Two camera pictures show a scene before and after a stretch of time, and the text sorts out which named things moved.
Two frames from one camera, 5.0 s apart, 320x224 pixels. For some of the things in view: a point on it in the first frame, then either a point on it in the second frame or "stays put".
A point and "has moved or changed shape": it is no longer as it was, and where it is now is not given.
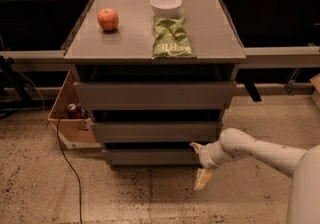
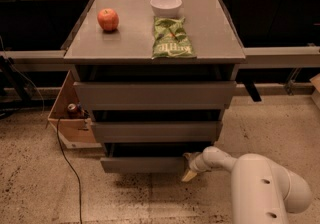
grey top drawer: (156, 95) stays put
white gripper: (207, 158) to (194, 162)
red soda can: (72, 111) stays put
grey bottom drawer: (152, 157) has moved or changed shape
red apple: (108, 19) stays put
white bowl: (166, 5) stays put
